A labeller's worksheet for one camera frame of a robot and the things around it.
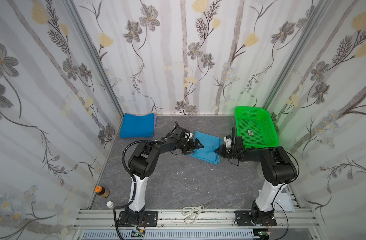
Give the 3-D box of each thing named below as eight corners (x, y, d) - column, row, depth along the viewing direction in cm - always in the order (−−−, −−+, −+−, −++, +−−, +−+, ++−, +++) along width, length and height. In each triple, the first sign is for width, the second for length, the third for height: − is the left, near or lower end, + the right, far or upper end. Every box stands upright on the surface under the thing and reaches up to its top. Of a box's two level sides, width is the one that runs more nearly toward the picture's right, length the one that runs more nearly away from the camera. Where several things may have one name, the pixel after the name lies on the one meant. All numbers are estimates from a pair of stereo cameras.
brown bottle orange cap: (101, 197, 83) (93, 192, 75) (104, 191, 85) (96, 186, 77) (108, 197, 83) (100, 192, 75) (110, 191, 85) (103, 186, 77)
